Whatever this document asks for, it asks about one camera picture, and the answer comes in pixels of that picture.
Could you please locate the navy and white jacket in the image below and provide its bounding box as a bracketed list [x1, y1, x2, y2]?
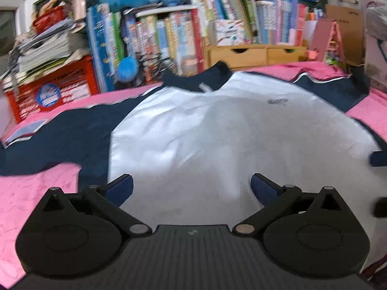
[0, 61, 387, 218]

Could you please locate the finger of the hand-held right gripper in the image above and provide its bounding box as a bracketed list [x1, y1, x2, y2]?
[370, 150, 387, 167]
[375, 197, 387, 218]

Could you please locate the pink toy house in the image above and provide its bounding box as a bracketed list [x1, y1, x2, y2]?
[308, 18, 349, 71]

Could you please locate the light blue paper card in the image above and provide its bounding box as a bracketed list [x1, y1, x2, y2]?
[2, 118, 49, 146]

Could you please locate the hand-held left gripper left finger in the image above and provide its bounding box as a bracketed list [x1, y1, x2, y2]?
[36, 174, 152, 239]

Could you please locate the blue plush ball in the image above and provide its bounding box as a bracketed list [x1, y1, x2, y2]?
[116, 56, 140, 83]

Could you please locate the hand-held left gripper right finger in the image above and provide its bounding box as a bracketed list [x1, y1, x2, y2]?
[232, 173, 348, 238]

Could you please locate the brown cardboard box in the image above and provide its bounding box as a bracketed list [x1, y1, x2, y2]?
[325, 2, 365, 66]

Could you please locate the red plastic crate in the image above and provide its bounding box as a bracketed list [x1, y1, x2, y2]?
[5, 54, 100, 123]

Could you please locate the stack of magazines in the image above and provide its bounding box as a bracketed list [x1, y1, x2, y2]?
[0, 18, 91, 90]

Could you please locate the white printed box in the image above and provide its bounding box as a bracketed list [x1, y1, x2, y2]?
[363, 0, 387, 92]

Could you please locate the row of colourful books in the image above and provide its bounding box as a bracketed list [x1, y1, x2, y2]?
[85, 0, 326, 94]

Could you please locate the white window frame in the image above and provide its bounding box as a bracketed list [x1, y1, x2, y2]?
[0, 0, 105, 55]

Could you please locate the red wire basket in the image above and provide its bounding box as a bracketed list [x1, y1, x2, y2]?
[32, 5, 66, 36]

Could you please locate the wooden drawer box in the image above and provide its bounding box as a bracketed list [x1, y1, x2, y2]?
[206, 44, 308, 71]

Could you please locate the pink blanket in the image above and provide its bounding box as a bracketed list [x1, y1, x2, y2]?
[0, 60, 387, 289]

